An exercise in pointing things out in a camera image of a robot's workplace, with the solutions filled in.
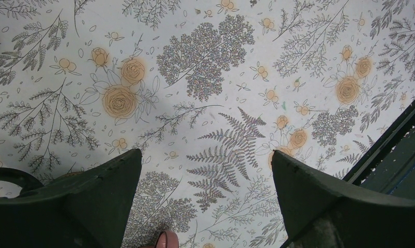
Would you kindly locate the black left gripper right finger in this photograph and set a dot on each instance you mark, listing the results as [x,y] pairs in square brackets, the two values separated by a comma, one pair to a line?
[320,210]

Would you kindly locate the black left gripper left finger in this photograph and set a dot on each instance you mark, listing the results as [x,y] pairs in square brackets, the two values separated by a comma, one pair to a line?
[88,209]

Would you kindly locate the pink glass mug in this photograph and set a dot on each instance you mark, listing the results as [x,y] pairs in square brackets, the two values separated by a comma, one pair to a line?
[167,239]

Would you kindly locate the black mug with tan rim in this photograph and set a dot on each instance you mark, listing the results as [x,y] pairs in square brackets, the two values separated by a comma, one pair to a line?
[23,179]

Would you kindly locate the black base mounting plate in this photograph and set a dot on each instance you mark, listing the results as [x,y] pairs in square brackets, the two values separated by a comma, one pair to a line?
[388,167]

